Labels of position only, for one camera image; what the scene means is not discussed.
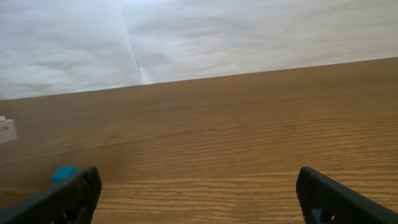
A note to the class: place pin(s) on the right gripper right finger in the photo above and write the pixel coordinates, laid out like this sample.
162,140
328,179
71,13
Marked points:
329,196

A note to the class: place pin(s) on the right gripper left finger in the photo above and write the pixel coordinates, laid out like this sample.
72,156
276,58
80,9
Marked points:
74,193

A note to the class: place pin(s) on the blue cube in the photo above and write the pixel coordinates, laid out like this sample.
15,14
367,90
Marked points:
63,172

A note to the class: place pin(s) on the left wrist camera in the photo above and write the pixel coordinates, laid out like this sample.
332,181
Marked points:
7,129

